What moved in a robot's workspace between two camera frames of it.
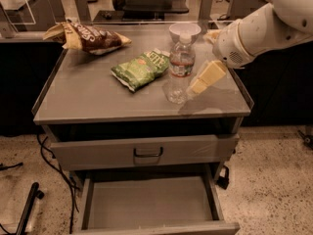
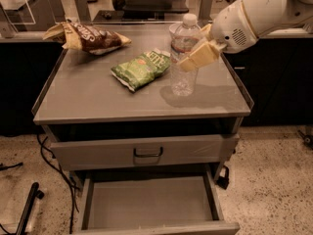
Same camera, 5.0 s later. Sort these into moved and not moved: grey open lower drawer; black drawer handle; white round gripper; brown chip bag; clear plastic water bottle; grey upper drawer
Moved: white round gripper; clear plastic water bottle
Not moved: brown chip bag; grey upper drawer; black drawer handle; grey open lower drawer
